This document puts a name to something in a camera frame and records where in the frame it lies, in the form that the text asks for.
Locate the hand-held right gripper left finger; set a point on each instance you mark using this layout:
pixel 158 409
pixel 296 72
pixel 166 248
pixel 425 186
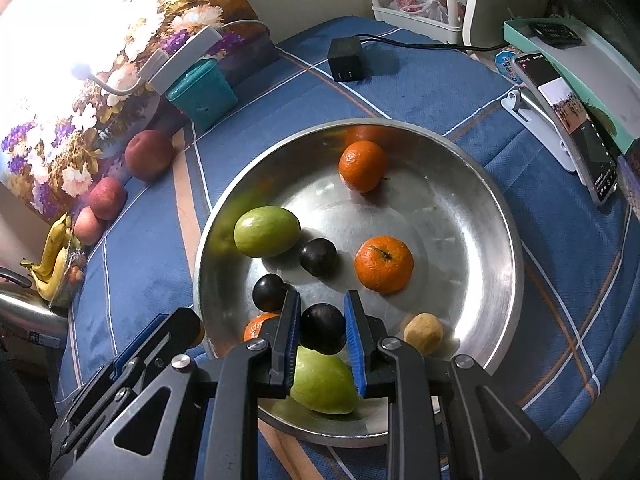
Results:
pixel 292 345

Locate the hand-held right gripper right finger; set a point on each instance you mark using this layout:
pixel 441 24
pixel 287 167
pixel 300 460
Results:
pixel 356 350

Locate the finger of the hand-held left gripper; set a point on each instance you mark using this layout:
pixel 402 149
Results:
pixel 145 337

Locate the dark purple plum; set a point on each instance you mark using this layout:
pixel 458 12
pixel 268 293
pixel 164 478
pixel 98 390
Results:
pixel 268 292
pixel 322 327
pixel 317 257

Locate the small mandarin orange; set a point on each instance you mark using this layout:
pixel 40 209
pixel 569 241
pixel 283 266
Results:
pixel 257 329

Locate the green apple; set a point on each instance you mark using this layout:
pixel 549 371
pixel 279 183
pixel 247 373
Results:
pixel 266 231
pixel 325 382

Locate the small brown kiwi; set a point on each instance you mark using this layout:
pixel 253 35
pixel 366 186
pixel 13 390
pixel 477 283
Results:
pixel 423 333

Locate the stainless steel bowl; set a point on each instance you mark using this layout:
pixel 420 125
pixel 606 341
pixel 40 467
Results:
pixel 440 240

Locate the yellow banana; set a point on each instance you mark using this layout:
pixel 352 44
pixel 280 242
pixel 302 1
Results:
pixel 50 282
pixel 52 245

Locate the stainless steel thermos jug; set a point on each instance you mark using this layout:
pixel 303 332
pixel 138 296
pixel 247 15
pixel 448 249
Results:
pixel 30 315

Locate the pink apple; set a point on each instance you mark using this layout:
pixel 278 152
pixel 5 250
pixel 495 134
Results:
pixel 87 226

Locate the dark red apple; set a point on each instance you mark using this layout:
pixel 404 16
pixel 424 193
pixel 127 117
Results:
pixel 148 156

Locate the blue plaid tablecloth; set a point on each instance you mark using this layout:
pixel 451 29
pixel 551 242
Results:
pixel 550 260

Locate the teal box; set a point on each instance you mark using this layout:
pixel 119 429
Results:
pixel 205 95

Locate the black power adapter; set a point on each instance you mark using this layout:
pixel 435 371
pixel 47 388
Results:
pixel 345 60

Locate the white phone stand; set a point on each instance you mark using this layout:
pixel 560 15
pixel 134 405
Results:
pixel 540 120

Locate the smartphone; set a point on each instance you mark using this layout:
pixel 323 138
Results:
pixel 575 130

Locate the round blue sticker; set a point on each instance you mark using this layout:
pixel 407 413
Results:
pixel 505 65

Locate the floral painting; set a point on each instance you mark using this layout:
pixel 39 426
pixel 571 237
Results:
pixel 175 5

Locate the pink plastic bag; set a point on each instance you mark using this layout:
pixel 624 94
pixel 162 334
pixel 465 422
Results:
pixel 425 5

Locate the white rack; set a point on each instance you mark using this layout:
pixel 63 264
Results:
pixel 472 10

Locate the mint green box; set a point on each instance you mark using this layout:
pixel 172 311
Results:
pixel 600 75

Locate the black remote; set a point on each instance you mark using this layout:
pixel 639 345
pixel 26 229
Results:
pixel 555 32

